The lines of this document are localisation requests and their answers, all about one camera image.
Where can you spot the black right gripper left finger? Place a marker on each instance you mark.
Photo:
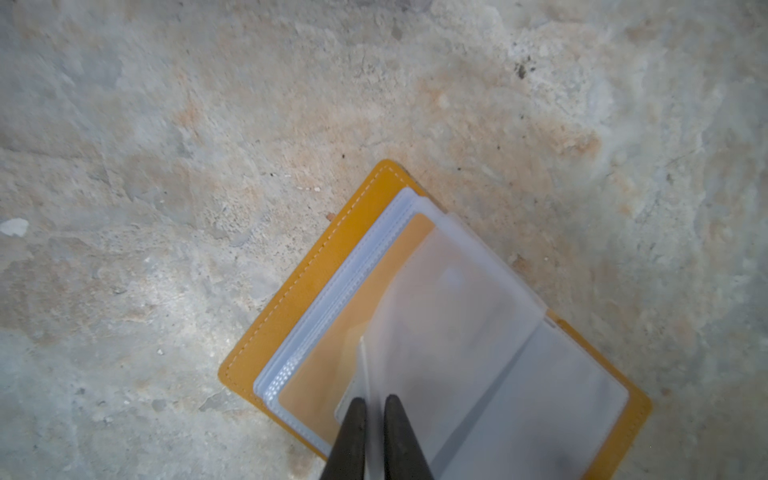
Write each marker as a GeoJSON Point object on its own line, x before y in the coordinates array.
{"type": "Point", "coordinates": [347, 457]}

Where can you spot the yellow leather card holder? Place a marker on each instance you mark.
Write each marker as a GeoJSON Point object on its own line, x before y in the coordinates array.
{"type": "Point", "coordinates": [400, 297]}

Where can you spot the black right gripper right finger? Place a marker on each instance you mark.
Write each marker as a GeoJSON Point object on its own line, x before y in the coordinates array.
{"type": "Point", "coordinates": [403, 456]}

